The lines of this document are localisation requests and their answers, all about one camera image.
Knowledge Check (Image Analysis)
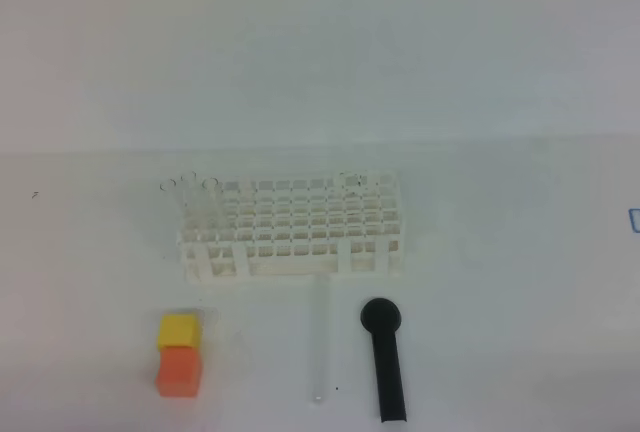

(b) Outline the clear glass test tube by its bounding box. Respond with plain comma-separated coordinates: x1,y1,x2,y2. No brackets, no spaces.
309,275,331,404

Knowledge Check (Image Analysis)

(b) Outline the white plastic test tube rack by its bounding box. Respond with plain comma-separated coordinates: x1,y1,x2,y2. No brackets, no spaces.
177,171,405,285

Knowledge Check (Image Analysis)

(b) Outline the black plastic spoon scoop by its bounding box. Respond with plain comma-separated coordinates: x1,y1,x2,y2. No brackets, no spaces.
360,297,407,423

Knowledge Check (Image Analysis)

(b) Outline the yellow cube block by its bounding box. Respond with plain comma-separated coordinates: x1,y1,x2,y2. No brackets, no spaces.
157,313,202,349

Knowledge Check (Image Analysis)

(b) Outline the orange cube block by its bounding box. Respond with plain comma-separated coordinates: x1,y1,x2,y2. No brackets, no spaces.
155,347,202,398

